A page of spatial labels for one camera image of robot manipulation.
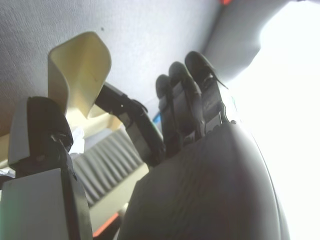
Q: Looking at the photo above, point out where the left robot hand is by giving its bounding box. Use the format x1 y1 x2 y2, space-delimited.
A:
0 51 291 240

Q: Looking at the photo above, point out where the white paper ball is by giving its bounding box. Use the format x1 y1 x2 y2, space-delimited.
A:
67 125 86 155
0 167 15 178

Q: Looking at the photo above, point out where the cream plastic dustpan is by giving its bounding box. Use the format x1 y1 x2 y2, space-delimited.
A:
0 31 126 170

